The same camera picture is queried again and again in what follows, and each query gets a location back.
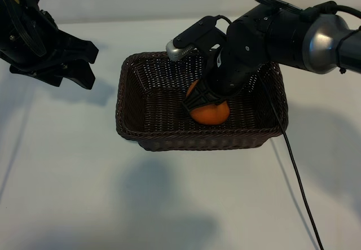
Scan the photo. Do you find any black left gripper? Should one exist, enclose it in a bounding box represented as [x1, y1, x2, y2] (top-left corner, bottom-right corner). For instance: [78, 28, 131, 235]
[0, 0, 99, 91]

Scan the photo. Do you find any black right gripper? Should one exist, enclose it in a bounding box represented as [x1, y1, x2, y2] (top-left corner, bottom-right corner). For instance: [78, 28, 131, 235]
[182, 45, 265, 113]

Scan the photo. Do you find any orange fruit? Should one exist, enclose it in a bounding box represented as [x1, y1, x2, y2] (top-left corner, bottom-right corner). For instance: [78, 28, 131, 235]
[186, 81, 230, 126]

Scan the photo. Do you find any dark brown wicker basket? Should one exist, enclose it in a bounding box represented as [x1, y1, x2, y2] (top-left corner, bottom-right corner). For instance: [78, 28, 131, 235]
[114, 51, 290, 152]

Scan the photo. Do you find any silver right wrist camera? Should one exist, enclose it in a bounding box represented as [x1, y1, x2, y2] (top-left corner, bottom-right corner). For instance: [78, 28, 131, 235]
[165, 15, 234, 62]

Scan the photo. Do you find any thin black cable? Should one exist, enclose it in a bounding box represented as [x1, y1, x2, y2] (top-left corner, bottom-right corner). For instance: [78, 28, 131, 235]
[257, 72, 325, 250]

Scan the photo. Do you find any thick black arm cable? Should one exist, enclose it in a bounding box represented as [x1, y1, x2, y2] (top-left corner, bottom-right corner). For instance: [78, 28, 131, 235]
[303, 1, 361, 16]

